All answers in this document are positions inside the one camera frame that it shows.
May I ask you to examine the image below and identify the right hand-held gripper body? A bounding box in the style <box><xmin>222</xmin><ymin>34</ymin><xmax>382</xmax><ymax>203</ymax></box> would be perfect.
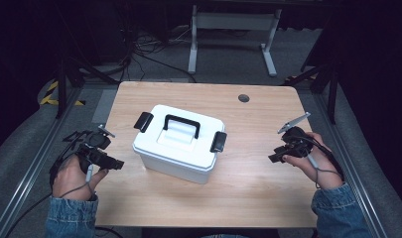
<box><xmin>276</xmin><ymin>111</ymin><xmax>315</xmax><ymax>159</ymax></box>

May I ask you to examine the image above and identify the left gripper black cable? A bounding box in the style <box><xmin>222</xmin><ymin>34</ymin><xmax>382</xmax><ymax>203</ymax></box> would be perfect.
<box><xmin>4</xmin><ymin>145</ymin><xmax>77</xmax><ymax>238</ymax></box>

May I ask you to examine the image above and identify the aluminium floor rail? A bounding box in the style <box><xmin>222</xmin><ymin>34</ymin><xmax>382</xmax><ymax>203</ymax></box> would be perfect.
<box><xmin>312</xmin><ymin>92</ymin><xmax>389</xmax><ymax>238</ymax></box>
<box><xmin>0</xmin><ymin>87</ymin><xmax>81</xmax><ymax>238</ymax></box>

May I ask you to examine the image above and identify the black tripod stand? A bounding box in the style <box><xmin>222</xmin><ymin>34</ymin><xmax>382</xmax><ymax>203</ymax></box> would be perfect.
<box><xmin>282</xmin><ymin>61</ymin><xmax>339</xmax><ymax>126</ymax></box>
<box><xmin>54</xmin><ymin>56</ymin><xmax>121</xmax><ymax>120</ymax></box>

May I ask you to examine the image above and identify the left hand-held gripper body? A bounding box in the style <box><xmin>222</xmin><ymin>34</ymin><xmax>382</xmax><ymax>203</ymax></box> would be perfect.
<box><xmin>62</xmin><ymin>124</ymin><xmax>114</xmax><ymax>175</ymax></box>

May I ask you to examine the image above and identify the left gripper grey cable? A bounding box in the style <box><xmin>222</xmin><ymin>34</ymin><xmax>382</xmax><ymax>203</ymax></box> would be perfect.
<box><xmin>58</xmin><ymin>164</ymin><xmax>96</xmax><ymax>200</ymax></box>

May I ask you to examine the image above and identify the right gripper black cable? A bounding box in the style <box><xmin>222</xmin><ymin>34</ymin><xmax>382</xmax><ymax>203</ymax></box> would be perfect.
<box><xmin>297</xmin><ymin>134</ymin><xmax>345</xmax><ymax>182</ymax></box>

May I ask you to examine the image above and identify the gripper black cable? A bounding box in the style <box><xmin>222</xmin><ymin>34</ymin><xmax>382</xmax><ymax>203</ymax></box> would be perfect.
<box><xmin>4</xmin><ymin>145</ymin><xmax>77</xmax><ymax>238</ymax></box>
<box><xmin>297</xmin><ymin>134</ymin><xmax>345</xmax><ymax>182</ymax></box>

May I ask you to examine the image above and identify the bundle of black floor cables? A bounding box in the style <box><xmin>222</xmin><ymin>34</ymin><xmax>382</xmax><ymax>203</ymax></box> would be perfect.
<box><xmin>120</xmin><ymin>28</ymin><xmax>199</xmax><ymax>84</ymax></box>

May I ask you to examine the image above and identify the gripper grey cable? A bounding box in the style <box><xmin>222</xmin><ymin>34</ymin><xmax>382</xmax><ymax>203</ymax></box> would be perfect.
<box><xmin>58</xmin><ymin>164</ymin><xmax>96</xmax><ymax>200</ymax></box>
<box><xmin>307</xmin><ymin>154</ymin><xmax>342</xmax><ymax>190</ymax></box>

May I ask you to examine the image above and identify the person's left hand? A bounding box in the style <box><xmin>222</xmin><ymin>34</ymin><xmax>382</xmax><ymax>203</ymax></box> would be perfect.
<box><xmin>52</xmin><ymin>154</ymin><xmax>109</xmax><ymax>201</ymax></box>

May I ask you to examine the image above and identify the yellow black hazard tape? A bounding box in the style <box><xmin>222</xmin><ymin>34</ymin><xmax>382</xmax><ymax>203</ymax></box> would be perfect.
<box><xmin>39</xmin><ymin>80</ymin><xmax>87</xmax><ymax>107</ymax></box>

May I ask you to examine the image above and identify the white plastic storage box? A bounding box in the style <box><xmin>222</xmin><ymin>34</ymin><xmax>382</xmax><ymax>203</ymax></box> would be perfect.
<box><xmin>132</xmin><ymin>104</ymin><xmax>226</xmax><ymax>173</ymax></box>
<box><xmin>132</xmin><ymin>145</ymin><xmax>218</xmax><ymax>185</ymax></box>

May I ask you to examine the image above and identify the white metal desk frame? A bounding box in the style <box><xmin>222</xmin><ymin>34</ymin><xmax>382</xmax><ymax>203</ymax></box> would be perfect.
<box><xmin>187</xmin><ymin>4</ymin><xmax>283</xmax><ymax>78</ymax></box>

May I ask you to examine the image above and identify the black box latch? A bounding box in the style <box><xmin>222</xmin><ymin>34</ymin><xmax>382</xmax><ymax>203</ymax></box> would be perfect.
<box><xmin>209</xmin><ymin>131</ymin><xmax>228</xmax><ymax>154</ymax></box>
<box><xmin>133</xmin><ymin>111</ymin><xmax>155</xmax><ymax>134</ymax></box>

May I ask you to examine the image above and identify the right gripper grey cable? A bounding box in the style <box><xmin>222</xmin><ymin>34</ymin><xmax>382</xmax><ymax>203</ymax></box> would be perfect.
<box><xmin>307</xmin><ymin>154</ymin><xmax>342</xmax><ymax>190</ymax></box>

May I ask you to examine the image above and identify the person's right hand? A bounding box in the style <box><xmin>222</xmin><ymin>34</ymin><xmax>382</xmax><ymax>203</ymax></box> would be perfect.
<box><xmin>282</xmin><ymin>132</ymin><xmax>344</xmax><ymax>190</ymax></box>

